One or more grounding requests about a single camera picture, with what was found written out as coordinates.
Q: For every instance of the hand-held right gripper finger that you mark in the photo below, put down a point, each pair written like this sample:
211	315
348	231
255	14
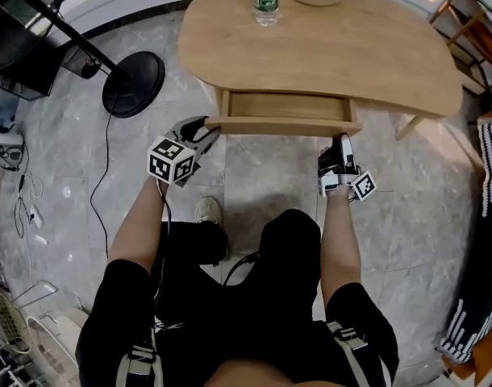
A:
330	157
347	151

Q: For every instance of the person's left white shoe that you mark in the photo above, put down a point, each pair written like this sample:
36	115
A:
208	210

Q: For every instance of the person's right forearm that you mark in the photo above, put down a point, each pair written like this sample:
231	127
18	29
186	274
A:
338	244

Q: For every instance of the person's left forearm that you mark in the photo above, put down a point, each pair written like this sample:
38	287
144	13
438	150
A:
137	224

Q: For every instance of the person's black clothing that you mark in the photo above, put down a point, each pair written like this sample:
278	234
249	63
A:
246	321

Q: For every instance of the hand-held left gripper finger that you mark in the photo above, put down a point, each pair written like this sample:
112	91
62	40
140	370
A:
195	124
209	141

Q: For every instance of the wooden drawer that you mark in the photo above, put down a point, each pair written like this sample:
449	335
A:
286	127

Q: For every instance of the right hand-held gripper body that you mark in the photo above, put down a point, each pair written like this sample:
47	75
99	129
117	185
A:
338	179

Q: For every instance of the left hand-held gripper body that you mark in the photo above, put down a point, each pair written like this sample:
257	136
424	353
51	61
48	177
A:
165	163

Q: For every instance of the white power strip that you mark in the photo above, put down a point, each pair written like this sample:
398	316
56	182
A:
36	216

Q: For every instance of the white floor appliance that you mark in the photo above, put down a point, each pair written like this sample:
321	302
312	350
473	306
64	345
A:
4	143

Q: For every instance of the wooden coffee table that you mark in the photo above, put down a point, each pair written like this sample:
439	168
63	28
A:
330	55

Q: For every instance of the black standing fan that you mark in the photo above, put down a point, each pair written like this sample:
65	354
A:
135	83

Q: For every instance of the clear plastic water bottle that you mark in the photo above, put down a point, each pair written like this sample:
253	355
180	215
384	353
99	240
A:
266	2

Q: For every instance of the black mesh waste bin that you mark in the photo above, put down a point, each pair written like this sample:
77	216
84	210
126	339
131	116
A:
82	63

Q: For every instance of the wooden shelf rack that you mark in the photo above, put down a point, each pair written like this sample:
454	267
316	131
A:
472	34

